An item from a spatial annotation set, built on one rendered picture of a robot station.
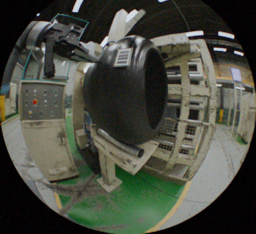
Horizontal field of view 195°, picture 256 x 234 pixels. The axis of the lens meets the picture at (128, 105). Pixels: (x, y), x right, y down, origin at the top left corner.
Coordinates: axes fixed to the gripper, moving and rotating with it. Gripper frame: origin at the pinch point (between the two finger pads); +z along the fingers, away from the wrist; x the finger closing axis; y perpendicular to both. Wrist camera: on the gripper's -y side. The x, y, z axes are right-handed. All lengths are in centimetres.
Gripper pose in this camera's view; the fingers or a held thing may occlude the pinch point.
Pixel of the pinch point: (94, 61)
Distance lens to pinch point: 27.5
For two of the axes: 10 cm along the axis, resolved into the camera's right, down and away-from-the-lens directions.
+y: 1.5, -9.9, 0.4
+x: -7.7, -0.9, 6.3
